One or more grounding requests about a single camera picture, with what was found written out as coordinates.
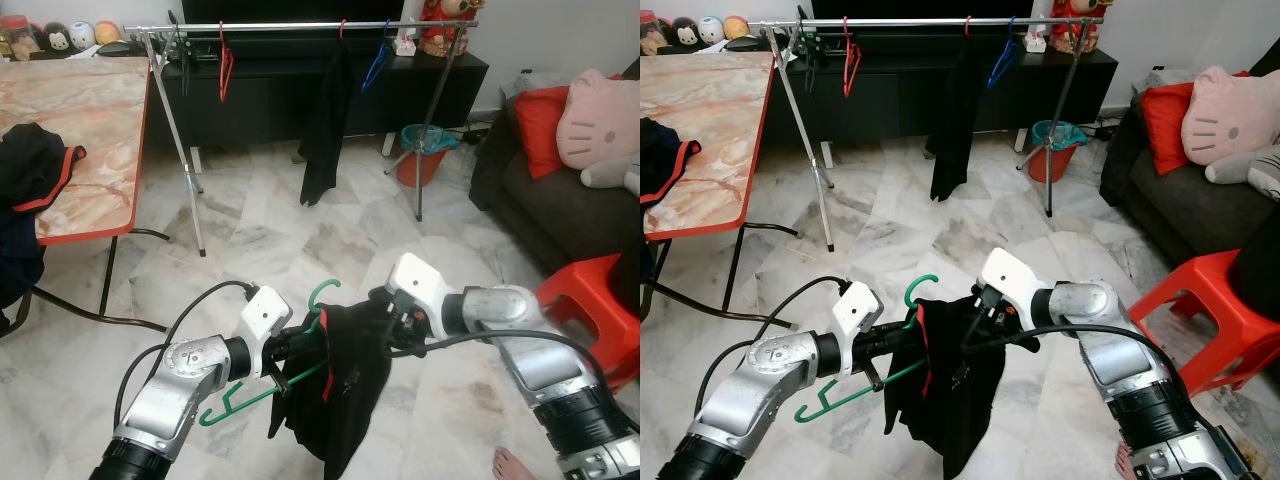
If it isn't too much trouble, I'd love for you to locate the pink cat face pillow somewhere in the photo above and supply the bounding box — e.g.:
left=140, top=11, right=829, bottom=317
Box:
left=1179, top=64, right=1280, bottom=167
left=555, top=69, right=641, bottom=172

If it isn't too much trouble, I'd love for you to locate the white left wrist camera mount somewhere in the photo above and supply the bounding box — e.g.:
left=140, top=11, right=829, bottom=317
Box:
left=240, top=286, right=294, bottom=380
left=832, top=281, right=888, bottom=377

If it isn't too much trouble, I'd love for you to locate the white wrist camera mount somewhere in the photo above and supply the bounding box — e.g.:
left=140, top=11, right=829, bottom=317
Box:
left=977, top=246, right=1051, bottom=338
left=240, top=286, right=294, bottom=380
left=832, top=281, right=888, bottom=377
left=384, top=251, right=453, bottom=343

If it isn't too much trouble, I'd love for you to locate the black printed polo shirt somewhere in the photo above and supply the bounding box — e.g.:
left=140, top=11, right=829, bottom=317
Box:
left=927, top=37, right=988, bottom=203
left=297, top=40, right=358, bottom=208

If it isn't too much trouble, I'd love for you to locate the red robed figurine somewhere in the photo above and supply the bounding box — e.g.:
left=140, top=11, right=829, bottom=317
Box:
left=417, top=0, right=473, bottom=57
left=1047, top=0, right=1100, bottom=54

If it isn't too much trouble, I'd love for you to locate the clear jar red lid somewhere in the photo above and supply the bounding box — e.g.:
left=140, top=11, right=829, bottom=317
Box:
left=0, top=14, right=31, bottom=62
left=640, top=9, right=667, bottom=57

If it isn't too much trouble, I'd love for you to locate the black TV cabinet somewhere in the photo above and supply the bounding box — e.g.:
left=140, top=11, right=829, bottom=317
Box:
left=100, top=32, right=491, bottom=153
left=745, top=32, right=1120, bottom=153

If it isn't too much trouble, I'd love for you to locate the dark hanger bundle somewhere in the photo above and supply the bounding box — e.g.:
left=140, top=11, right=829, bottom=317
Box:
left=163, top=10, right=203, bottom=94
left=794, top=5, right=831, bottom=97

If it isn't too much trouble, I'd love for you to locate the grey wide-eyed Totoro plush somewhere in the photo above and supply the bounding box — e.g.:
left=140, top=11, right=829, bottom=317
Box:
left=581, top=155, right=641, bottom=197
left=1204, top=144, right=1280, bottom=202

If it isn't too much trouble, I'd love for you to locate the blue plastic hanger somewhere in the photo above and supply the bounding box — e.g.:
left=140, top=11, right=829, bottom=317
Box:
left=361, top=19, right=394, bottom=94
left=987, top=16, right=1021, bottom=90

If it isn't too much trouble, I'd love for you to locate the black round bucket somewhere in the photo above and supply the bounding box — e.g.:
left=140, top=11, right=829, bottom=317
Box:
left=1233, top=203, right=1280, bottom=323

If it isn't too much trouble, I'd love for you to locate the black garment red trim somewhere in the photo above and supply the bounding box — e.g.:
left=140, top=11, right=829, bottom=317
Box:
left=0, top=121, right=89, bottom=313
left=267, top=298, right=398, bottom=480
left=884, top=293, right=1013, bottom=480
left=640, top=117, right=703, bottom=306

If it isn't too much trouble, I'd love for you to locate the orange bin teal liner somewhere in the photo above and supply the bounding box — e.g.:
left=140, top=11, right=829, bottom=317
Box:
left=396, top=122, right=461, bottom=190
left=1027, top=119, right=1091, bottom=185

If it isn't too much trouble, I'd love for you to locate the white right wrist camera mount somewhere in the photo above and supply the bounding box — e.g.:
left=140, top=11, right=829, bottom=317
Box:
left=977, top=246, right=1051, bottom=338
left=384, top=251, right=453, bottom=343

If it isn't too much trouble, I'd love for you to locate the silver clothes rack bar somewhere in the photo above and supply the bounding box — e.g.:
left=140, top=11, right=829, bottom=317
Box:
left=123, top=17, right=480, bottom=38
left=747, top=14, right=1107, bottom=35

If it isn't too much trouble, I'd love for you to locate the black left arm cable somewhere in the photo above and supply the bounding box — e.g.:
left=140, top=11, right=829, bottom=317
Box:
left=112, top=280, right=263, bottom=431
left=710, top=275, right=859, bottom=426

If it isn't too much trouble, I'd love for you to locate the red plastic stool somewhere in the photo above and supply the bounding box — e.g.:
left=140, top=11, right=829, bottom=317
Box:
left=534, top=251, right=641, bottom=393
left=1127, top=249, right=1280, bottom=397

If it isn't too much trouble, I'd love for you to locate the green plastic hanger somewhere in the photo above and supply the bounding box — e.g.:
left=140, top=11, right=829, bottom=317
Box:
left=794, top=272, right=942, bottom=424
left=197, top=277, right=344, bottom=429

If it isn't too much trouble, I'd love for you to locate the dark grey fabric sofa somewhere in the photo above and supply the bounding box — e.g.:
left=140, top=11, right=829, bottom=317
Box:
left=468, top=92, right=641, bottom=278
left=1098, top=62, right=1280, bottom=268

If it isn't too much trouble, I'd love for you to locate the large black television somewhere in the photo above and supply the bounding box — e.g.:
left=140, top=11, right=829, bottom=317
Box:
left=180, top=0, right=407, bottom=27
left=810, top=0, right=1037, bottom=23

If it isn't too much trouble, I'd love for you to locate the silver rack tripod stand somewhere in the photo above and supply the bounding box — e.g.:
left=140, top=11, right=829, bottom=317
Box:
left=1014, top=18, right=1098, bottom=219
left=140, top=28, right=209, bottom=259
left=767, top=26, right=838, bottom=254
left=384, top=20, right=473, bottom=224

